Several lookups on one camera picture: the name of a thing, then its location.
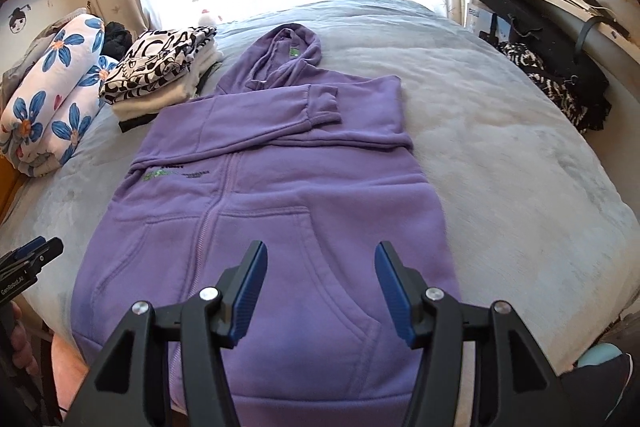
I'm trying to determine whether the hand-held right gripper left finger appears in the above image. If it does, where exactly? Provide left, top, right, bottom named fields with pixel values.
left=65, top=241, right=268, bottom=427

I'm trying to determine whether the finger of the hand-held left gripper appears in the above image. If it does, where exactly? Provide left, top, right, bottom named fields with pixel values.
left=20, top=237, right=65, bottom=279
left=0, top=235, right=47, bottom=264

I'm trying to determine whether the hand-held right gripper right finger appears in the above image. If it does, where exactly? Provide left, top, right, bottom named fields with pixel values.
left=375, top=241, right=571, bottom=427

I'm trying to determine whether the purple zip hoodie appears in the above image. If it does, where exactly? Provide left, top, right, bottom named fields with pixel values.
left=70, top=23, right=463, bottom=427

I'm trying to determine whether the orange wooden cabinet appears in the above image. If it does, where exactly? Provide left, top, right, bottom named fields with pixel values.
left=0, top=154, right=26, bottom=225

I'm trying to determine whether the rolled blue floral blanket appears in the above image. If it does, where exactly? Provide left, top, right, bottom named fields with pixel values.
left=0, top=14, right=121, bottom=178

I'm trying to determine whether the black folded garment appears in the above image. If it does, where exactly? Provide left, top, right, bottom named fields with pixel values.
left=117, top=109, right=162, bottom=134

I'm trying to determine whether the bed with blue-grey blanket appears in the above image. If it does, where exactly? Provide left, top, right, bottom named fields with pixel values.
left=0, top=0, right=628, bottom=373

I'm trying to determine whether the cream folded garment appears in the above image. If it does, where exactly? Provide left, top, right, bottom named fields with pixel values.
left=111, top=47, right=223, bottom=118

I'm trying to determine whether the pale teal round object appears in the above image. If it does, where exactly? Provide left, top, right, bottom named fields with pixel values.
left=575, top=342, right=622, bottom=370

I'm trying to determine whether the black and white printed garment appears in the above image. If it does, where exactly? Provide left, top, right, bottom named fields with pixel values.
left=99, top=27, right=218, bottom=105

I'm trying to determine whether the black cloth bundle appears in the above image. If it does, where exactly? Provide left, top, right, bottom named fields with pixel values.
left=102, top=21, right=134, bottom=56

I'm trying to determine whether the person's leg in dark pants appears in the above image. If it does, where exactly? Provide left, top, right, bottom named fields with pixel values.
left=560, top=352, right=640, bottom=427

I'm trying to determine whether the black and white patterned cloth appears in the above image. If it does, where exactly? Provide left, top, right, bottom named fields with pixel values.
left=497, top=41, right=592, bottom=132

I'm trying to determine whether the white cardboard box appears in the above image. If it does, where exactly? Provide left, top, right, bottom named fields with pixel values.
left=466, top=2, right=494, bottom=40

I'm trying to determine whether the long black case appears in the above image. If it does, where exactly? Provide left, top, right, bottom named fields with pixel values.
left=475, top=0, right=612, bottom=132

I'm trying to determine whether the black cable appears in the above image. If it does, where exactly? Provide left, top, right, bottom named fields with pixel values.
left=27, top=327, right=66, bottom=415

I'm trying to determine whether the cartoon face wall sticker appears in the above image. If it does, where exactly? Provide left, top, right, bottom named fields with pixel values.
left=9, top=4, right=34, bottom=36

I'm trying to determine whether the black strap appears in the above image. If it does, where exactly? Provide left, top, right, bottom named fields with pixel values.
left=577, top=9, right=632, bottom=55

